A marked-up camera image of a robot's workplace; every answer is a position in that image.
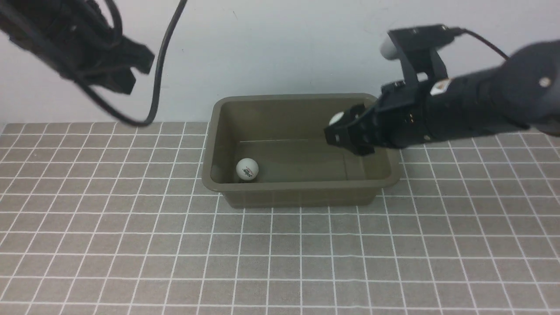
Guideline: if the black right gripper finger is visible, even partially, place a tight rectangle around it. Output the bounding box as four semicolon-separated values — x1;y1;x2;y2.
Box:
324;124;375;156
333;104;372;132

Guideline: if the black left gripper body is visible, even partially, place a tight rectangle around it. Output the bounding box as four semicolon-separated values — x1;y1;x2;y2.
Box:
1;0;123;81

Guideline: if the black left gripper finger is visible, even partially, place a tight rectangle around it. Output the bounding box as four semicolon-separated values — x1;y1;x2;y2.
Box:
115;37;155;74
90;66;136;95

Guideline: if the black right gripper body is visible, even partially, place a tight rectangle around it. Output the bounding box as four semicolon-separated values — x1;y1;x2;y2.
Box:
367;78;464;149

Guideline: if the plain white ping-pong ball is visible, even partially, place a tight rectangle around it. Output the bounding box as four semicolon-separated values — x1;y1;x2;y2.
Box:
329;112;345;126

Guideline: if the white ping-pong ball with logo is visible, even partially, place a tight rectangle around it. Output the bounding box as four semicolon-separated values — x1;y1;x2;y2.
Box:
236;158;259;181

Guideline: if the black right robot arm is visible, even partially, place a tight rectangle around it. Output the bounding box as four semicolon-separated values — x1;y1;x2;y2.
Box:
324;41;560;156

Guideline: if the olive green plastic bin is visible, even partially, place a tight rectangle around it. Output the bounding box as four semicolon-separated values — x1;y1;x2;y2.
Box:
201;93;402;209

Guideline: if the grey checked tablecloth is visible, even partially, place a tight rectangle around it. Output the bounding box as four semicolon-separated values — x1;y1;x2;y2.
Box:
0;123;560;315

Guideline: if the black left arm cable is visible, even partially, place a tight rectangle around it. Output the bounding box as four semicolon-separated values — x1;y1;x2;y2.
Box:
0;0;189;127

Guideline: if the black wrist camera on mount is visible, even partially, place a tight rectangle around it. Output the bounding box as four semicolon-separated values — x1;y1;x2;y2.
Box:
379;24;459;87

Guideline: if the black camera cable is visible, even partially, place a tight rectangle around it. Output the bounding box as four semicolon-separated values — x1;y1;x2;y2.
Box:
459;28;510;61

